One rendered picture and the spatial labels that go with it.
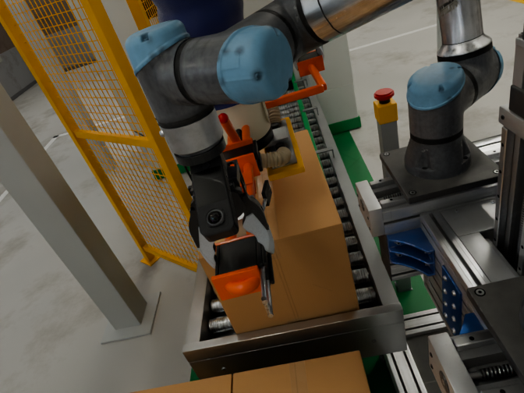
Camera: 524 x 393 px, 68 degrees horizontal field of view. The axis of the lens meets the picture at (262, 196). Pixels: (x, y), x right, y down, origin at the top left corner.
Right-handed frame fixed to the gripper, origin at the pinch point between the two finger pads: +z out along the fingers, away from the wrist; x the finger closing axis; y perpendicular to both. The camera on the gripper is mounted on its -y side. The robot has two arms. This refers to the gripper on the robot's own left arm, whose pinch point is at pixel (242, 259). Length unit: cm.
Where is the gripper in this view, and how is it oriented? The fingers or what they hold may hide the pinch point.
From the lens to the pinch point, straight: 63.2
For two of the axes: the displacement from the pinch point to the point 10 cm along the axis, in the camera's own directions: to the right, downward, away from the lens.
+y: -0.6, -5.4, 8.4
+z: 2.7, 8.0, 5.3
